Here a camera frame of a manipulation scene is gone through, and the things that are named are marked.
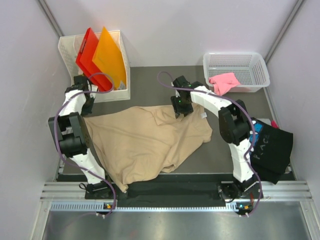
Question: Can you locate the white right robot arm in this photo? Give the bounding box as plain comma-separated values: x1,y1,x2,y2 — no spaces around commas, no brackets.
170,76,254,198

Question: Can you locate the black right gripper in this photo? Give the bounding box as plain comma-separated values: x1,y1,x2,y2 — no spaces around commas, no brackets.
171,94,194,119

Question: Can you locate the white file organizer rack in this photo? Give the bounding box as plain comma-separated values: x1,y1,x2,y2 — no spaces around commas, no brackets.
58,27,131,103

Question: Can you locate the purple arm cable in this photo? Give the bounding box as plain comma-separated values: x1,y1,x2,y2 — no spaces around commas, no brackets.
156,71,263,218
53,72,118,218

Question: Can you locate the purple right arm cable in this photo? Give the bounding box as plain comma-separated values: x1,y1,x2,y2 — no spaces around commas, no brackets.
156,71,263,218

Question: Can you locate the black printed t shirt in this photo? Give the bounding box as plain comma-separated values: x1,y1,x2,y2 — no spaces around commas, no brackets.
249,118,294,184

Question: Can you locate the red plastic folder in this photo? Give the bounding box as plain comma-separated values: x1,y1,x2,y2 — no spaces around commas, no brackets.
75,28,112,92

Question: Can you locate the beige t shirt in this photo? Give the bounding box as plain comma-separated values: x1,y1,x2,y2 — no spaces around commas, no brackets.
84,104,213,193

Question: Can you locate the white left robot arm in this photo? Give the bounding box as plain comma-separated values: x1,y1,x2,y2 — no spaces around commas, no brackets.
48,75,114,199

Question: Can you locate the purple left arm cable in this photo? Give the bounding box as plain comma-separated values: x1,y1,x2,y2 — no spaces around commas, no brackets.
53,72,118,218

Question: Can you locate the pink t shirt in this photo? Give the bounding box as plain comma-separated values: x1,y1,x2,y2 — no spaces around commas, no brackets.
209,72,240,96

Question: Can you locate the orange plastic folder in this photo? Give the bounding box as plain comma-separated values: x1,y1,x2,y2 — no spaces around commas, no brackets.
92,27,127,90

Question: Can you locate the white mesh laundry basket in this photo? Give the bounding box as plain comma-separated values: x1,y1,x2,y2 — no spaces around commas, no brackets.
203,52,270,93

